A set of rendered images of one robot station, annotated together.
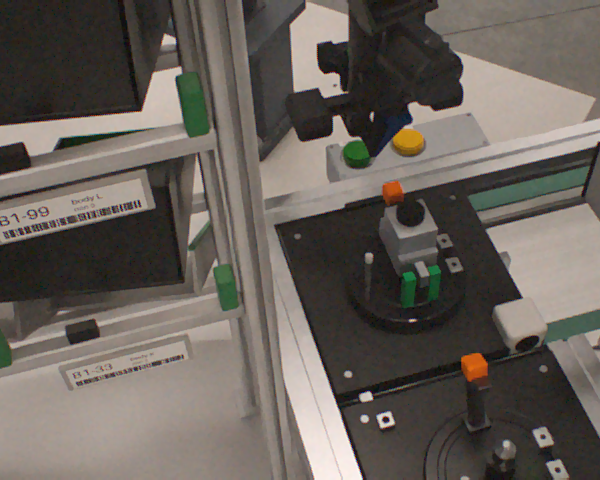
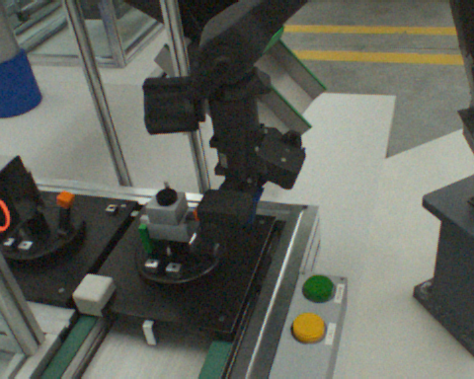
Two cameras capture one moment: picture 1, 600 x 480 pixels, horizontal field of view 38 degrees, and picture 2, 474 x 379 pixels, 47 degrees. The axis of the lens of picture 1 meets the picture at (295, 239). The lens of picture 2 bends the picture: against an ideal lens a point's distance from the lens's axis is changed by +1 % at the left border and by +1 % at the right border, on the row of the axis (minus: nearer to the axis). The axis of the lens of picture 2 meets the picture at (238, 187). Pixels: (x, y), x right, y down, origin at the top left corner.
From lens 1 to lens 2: 1.20 m
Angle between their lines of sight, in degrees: 80
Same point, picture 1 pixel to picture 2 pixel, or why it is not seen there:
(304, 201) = (295, 243)
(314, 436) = (138, 191)
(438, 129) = (311, 363)
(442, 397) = (99, 239)
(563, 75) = not seen: outside the picture
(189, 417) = not seen: hidden behind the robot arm
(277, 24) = (463, 225)
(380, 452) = (103, 204)
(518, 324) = (89, 280)
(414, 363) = (128, 237)
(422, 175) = (270, 326)
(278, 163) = (405, 305)
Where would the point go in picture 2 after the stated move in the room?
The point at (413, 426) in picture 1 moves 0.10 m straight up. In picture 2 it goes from (100, 221) to (83, 174)
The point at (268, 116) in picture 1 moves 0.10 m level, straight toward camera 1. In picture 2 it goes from (436, 284) to (369, 265)
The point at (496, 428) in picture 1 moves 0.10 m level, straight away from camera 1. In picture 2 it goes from (54, 239) to (77, 273)
